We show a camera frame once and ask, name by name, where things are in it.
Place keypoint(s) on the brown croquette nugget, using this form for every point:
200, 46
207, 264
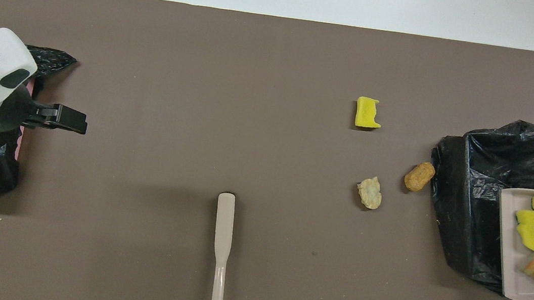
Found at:
419, 177

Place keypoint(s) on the right black trash bag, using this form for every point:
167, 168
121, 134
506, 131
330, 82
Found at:
459, 204

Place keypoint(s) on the pale fried food piece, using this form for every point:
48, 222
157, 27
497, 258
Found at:
369, 193

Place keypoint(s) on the beige brush with black bristles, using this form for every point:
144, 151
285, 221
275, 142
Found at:
224, 226

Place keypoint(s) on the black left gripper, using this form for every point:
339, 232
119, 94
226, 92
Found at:
17, 109

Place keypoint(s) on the brown table mat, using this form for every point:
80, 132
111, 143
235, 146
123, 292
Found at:
206, 61

